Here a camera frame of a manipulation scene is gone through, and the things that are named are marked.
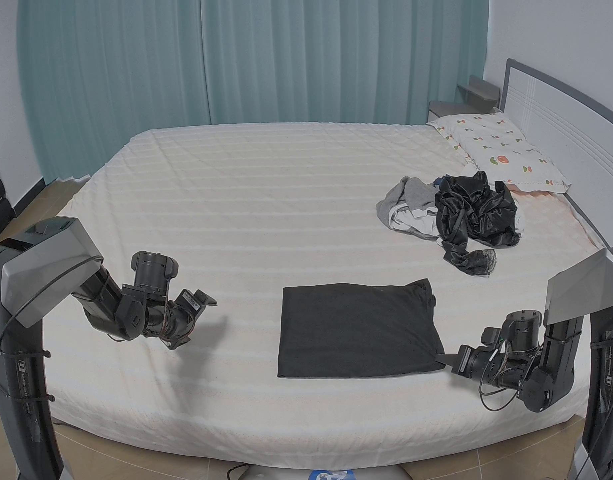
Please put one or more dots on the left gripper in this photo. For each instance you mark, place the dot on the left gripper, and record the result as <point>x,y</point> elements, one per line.
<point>184,318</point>

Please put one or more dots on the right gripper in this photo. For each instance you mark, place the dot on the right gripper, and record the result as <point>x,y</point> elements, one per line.
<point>469,363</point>

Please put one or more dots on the black T-shirt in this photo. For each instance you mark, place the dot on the black T-shirt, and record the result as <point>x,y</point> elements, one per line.
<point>356,333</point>

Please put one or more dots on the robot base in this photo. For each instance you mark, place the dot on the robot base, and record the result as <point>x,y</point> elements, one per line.
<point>331,474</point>

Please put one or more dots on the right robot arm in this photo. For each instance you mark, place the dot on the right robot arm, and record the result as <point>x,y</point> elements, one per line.
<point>561,348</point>

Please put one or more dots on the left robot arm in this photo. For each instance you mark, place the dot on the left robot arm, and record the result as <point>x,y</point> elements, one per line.
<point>41,268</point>

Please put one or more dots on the bed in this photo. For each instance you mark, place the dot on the bed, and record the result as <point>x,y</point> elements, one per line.
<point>261,193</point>

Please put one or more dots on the black satin garment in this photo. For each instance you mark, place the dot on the black satin garment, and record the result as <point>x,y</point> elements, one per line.
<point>474,208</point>

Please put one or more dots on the grey and white garment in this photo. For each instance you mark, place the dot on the grey and white garment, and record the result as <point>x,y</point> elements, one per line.
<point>411,203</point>

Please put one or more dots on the dark blue garment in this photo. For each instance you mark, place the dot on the dark blue garment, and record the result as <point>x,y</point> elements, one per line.
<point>438,183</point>

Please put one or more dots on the white printed pillow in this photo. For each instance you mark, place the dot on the white printed pillow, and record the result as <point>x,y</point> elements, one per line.
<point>501,150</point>

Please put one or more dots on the blue-green curtain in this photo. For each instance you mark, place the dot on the blue-green curtain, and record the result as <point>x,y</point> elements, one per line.
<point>346,43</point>
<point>116,68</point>

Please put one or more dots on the grey bedside table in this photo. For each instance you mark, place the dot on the grey bedside table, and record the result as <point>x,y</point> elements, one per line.
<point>479,93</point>

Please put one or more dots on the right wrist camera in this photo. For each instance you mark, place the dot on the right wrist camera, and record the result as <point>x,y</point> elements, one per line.
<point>490,337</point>

